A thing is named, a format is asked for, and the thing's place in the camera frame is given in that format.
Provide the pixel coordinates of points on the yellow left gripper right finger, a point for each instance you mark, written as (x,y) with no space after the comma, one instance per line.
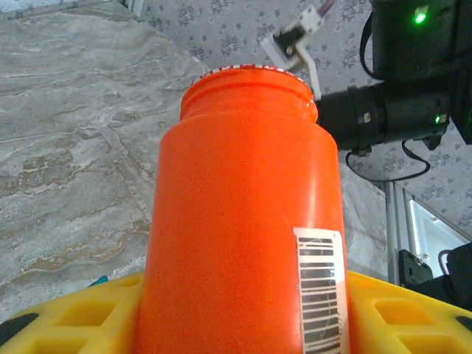
(405,324)

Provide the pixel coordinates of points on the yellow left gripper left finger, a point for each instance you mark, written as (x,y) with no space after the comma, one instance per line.
(55,324)

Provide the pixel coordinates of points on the orange pill bottle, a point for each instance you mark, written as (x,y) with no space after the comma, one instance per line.
(239,203)

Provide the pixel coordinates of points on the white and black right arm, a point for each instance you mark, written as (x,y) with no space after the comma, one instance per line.
(459,276)

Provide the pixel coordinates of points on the teal pill organizer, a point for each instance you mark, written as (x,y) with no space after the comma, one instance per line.
(99,282)

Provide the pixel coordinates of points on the grey metal sheet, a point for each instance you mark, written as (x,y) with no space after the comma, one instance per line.
(442,236)

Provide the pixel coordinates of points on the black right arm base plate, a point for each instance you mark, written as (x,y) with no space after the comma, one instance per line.
(416,267)

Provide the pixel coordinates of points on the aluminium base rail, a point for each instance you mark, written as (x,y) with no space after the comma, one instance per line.
(396,221)

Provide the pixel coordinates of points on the aluminium frame post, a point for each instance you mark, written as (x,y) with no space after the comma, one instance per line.
(133,6)

